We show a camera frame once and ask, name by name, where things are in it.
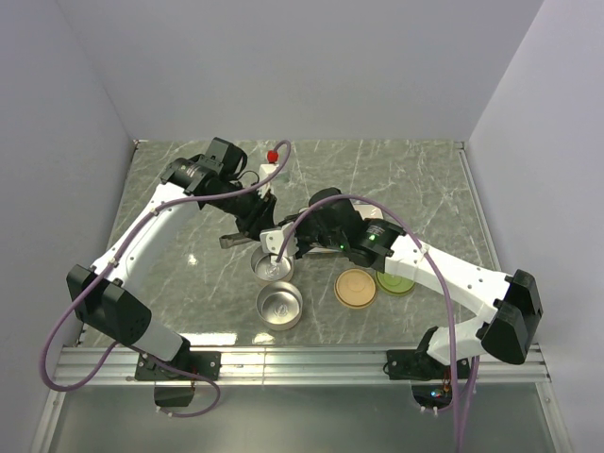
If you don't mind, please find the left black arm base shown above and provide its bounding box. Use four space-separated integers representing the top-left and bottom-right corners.
135 350 222 381

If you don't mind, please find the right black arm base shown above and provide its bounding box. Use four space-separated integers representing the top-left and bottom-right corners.
382 349 451 381

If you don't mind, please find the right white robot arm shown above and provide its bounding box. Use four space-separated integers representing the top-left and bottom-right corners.
270 188 543 378

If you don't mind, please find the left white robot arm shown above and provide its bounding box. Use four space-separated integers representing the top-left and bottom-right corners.
67 138 290 379

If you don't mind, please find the white rectangular plate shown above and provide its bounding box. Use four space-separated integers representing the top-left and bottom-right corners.
353 203 384 220

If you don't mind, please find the beige round lid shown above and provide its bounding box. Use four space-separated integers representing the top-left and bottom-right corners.
334 269 377 309

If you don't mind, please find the green round lid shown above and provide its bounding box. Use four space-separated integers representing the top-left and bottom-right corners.
375 272 415 296

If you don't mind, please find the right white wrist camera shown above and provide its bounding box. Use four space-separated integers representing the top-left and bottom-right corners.
260 222 298 258

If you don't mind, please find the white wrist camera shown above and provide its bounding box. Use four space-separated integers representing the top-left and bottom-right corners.
260 222 298 258
257 163 280 198

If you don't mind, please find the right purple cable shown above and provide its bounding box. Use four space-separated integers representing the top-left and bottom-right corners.
276 195 480 453

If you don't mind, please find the purple cable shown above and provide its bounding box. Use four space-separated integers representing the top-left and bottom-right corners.
276 195 480 453
38 139 292 418

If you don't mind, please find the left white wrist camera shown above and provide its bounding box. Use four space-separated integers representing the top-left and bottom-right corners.
257 163 280 198

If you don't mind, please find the steel bowl far from rail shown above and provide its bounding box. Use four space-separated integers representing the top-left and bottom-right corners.
250 246 294 285

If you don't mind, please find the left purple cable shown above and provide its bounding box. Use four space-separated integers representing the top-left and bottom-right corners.
38 139 292 418

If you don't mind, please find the steel bowl near rail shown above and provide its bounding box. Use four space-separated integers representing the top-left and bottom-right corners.
256 281 303 331

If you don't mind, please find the aluminium front rail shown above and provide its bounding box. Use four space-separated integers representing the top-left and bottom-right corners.
53 344 551 386

